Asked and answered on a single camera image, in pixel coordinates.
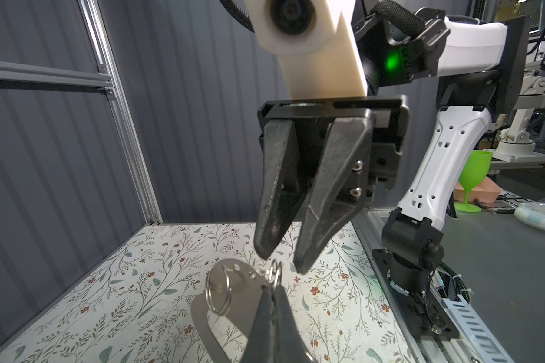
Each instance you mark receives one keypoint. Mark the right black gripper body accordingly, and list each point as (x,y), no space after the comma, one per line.
(313,119)

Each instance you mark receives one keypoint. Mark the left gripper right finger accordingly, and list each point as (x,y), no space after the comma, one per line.
(288,346)

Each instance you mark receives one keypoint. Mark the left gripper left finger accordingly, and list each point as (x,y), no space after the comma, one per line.
(260,345)

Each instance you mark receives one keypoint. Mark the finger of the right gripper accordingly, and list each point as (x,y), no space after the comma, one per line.
(339,189)
(282,185)

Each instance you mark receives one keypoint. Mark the grey strap metal keyring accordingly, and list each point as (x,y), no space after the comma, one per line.
(233,290)

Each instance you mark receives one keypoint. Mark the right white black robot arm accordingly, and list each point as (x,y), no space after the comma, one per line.
(480,69)

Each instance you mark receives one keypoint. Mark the green plastic goblet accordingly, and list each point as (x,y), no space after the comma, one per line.
(474,172)

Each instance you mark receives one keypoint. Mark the pink tray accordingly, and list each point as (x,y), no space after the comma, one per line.
(486,192)

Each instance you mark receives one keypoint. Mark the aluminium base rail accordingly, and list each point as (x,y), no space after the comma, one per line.
(439,325)

